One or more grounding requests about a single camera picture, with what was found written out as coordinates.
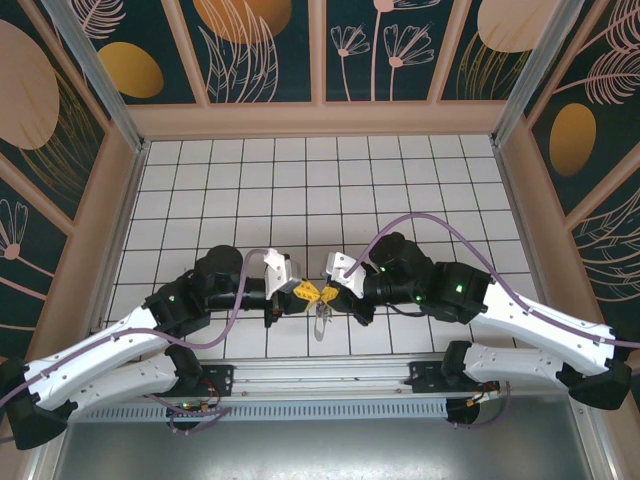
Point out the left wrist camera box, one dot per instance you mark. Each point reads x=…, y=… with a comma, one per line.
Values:
x=280, y=272

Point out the small circuit board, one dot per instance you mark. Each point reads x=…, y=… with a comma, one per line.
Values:
x=187, y=407

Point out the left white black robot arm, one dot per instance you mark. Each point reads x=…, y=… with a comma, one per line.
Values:
x=90, y=357

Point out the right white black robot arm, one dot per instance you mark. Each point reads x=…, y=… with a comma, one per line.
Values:
x=540, y=330

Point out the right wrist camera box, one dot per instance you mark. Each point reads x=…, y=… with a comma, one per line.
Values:
x=342, y=267

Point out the aluminium side rail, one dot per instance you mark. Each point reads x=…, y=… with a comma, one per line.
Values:
x=122, y=235
x=522, y=235

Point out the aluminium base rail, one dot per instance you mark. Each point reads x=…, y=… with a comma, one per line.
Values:
x=320, y=372

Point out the grey metal sheet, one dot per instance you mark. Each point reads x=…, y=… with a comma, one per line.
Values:
x=320, y=450

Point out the aluminium frame post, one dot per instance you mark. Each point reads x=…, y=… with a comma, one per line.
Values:
x=530, y=70
x=105, y=85

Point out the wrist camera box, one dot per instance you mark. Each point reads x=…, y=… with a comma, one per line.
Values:
x=342, y=267
x=280, y=272

